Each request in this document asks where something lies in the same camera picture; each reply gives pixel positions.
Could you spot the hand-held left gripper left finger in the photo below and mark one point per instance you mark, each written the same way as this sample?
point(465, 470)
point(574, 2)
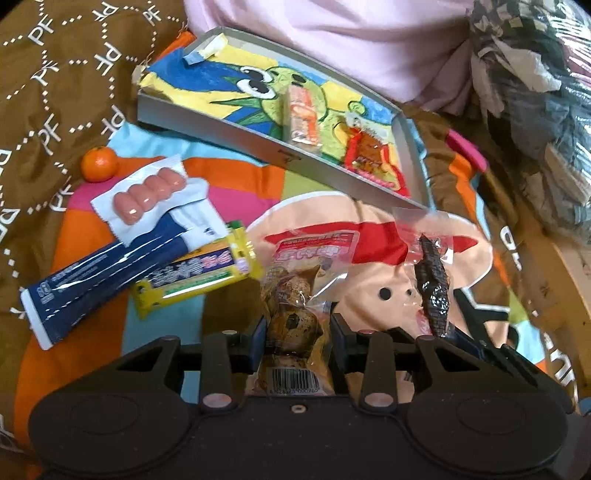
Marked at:
point(257, 344)

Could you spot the red snack packet white header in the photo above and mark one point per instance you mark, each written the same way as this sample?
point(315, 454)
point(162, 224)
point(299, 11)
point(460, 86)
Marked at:
point(374, 157)

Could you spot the clear bag of clothes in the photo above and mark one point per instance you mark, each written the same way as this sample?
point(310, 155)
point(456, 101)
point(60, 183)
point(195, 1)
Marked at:
point(531, 92)

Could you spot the orange beige snack packet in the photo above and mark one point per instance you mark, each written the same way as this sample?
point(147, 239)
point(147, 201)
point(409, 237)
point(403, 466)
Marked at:
point(301, 115)

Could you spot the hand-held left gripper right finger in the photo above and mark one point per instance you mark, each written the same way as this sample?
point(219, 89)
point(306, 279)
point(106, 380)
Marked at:
point(339, 344)

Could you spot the crumpled paper scrap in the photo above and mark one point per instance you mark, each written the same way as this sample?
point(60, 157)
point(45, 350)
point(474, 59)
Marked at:
point(205, 50)

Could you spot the blue white snack packet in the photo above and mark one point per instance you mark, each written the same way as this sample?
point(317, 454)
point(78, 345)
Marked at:
point(92, 277)

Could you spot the dinosaur crayon drawing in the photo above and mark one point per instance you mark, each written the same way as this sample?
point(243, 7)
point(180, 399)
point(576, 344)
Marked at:
point(258, 87)

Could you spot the dark snack clear packet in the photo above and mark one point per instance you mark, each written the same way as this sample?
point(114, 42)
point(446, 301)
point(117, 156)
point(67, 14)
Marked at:
point(431, 281)

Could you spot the pink bed sheet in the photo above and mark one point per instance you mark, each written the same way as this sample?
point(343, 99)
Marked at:
point(346, 41)

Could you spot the yellow snack bar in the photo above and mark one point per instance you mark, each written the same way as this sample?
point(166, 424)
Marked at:
point(194, 277)

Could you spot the grey shallow tray box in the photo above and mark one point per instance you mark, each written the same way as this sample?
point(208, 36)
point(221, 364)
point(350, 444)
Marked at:
point(207, 124)

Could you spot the small tangerine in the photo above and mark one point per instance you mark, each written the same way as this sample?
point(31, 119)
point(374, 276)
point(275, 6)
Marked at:
point(99, 162)

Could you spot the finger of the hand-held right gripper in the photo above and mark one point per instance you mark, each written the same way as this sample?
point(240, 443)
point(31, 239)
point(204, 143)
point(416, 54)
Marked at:
point(471, 332)

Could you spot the pink sausage packet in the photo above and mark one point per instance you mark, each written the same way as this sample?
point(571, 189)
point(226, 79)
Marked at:
point(147, 194)

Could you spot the quail egg packet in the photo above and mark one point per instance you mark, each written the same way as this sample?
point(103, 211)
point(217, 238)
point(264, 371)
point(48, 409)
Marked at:
point(291, 286)

